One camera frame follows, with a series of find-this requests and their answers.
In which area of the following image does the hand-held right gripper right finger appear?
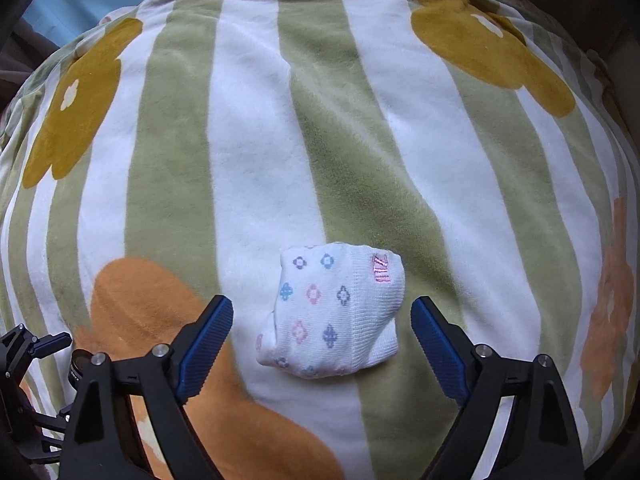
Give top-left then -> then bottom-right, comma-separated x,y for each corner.
410,296 -> 587,480

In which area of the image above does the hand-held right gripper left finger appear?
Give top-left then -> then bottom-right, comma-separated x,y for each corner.
60,294 -> 236,480

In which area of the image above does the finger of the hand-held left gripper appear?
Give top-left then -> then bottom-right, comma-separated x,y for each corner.
31,332 -> 72,358

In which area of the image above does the white patterned sock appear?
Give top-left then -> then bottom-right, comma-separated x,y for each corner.
255,241 -> 407,380

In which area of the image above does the striped floral blanket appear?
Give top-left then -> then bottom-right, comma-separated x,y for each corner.
0,0 -> 637,480

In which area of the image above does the beige curtain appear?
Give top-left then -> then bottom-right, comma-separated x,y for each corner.
0,5 -> 53,113

